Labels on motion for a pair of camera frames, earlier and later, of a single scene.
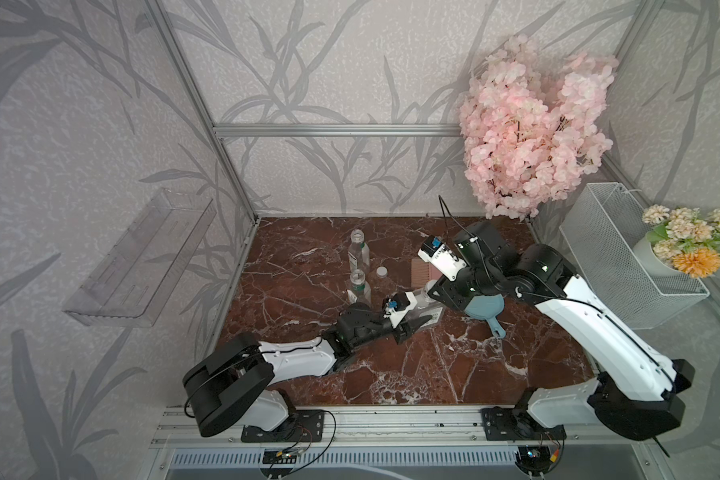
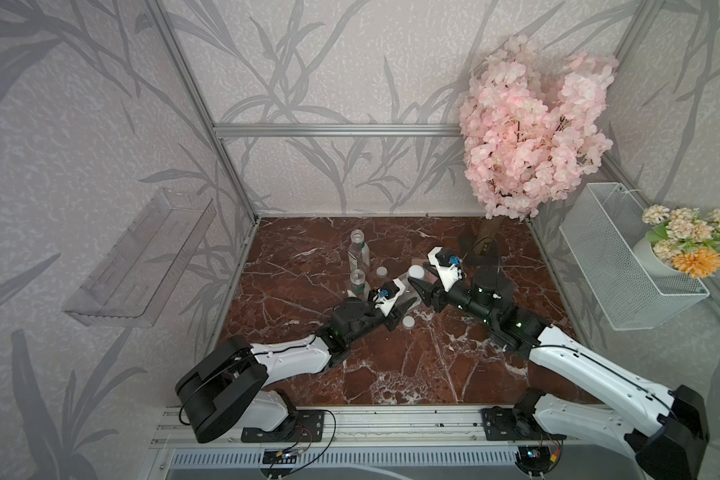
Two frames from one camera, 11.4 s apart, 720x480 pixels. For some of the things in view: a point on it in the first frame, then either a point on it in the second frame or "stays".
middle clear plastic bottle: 360,288 stays
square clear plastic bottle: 426,306 -> 410,293
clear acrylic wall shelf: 137,277 stays
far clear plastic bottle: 358,253 stays
